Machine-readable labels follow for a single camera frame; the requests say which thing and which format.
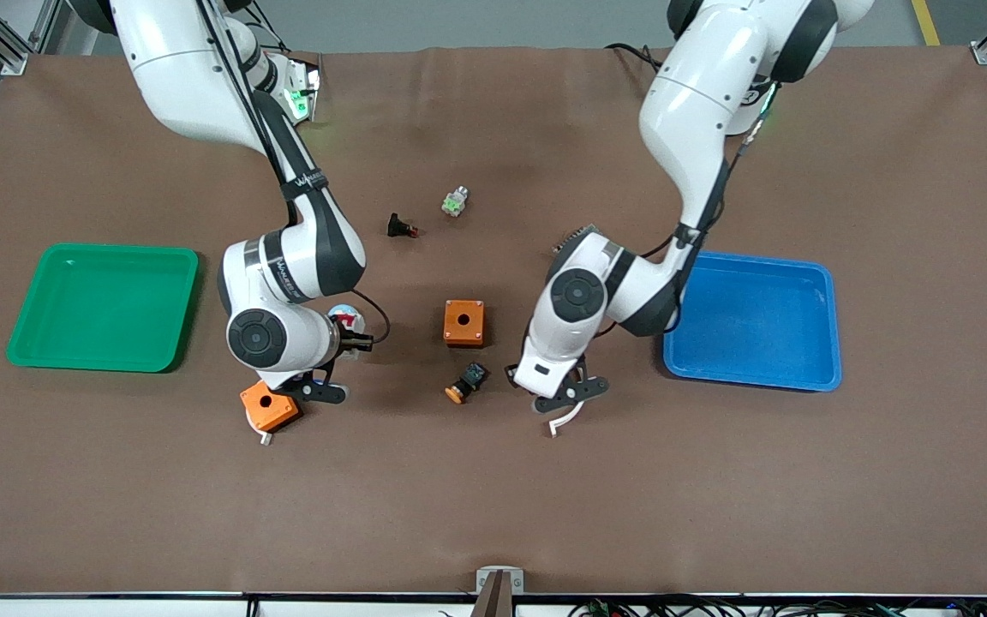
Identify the blue plastic tray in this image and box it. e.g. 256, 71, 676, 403
663, 249, 843, 392

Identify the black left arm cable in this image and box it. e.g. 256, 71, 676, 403
639, 81, 784, 262

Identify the orange button box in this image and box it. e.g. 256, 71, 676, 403
444, 299, 487, 349
239, 381, 302, 434

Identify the brown table cover mat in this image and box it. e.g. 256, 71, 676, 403
0, 45, 987, 597

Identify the green plastic tray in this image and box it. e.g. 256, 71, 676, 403
5, 243, 200, 374

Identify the black pushbutton with orange head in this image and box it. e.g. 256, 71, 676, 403
445, 362, 489, 405

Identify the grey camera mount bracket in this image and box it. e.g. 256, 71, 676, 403
470, 566, 526, 617

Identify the black base cable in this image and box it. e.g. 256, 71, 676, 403
604, 42, 664, 68

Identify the silver mesh power supply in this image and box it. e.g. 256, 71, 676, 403
551, 224, 602, 256

